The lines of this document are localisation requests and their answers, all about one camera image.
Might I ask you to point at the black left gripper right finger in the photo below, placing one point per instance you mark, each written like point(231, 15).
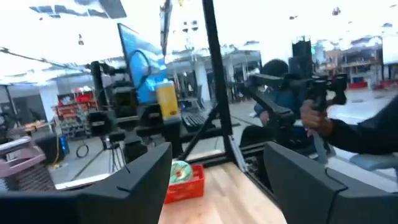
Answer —
point(304, 199)

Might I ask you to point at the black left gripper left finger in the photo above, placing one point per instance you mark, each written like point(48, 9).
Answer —
point(133, 193)

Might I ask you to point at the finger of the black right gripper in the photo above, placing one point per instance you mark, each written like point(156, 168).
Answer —
point(172, 133)

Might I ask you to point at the green frosted toy donut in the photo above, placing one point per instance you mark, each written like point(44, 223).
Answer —
point(180, 172)

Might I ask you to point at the person's forearm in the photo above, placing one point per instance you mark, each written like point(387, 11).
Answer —
point(367, 137)

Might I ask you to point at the black keyboard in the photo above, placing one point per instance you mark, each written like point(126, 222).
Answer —
point(194, 120)

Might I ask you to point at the black tripod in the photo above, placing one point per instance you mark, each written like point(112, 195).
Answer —
point(113, 146)

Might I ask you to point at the red plastic basket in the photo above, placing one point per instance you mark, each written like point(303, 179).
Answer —
point(186, 189)

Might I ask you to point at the monitor with blue screen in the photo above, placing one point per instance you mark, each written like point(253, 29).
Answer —
point(136, 56)

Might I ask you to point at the red storage shelf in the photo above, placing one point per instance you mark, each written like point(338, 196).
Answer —
point(74, 112)

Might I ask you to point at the person's hand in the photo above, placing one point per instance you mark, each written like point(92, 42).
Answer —
point(314, 121)

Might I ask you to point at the blue chair seat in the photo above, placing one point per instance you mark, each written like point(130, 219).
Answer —
point(376, 161)

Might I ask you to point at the black computer tower blue light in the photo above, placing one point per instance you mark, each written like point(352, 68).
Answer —
point(49, 149)

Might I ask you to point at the person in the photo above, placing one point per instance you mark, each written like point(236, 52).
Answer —
point(276, 67)

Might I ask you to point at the black table edge rail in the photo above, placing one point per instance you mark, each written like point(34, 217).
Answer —
point(258, 174)

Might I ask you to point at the black aluminium rig frame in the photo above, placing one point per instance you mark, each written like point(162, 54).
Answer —
point(217, 62)

